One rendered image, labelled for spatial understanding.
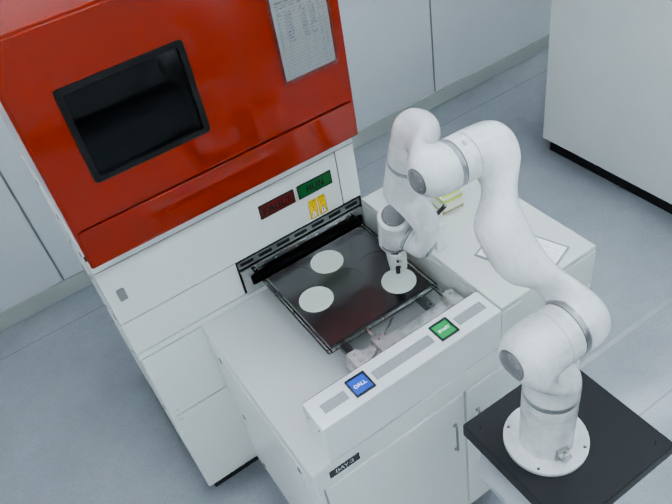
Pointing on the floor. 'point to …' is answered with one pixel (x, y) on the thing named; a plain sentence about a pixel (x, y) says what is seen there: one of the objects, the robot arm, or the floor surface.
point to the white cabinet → (388, 447)
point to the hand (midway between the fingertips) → (394, 262)
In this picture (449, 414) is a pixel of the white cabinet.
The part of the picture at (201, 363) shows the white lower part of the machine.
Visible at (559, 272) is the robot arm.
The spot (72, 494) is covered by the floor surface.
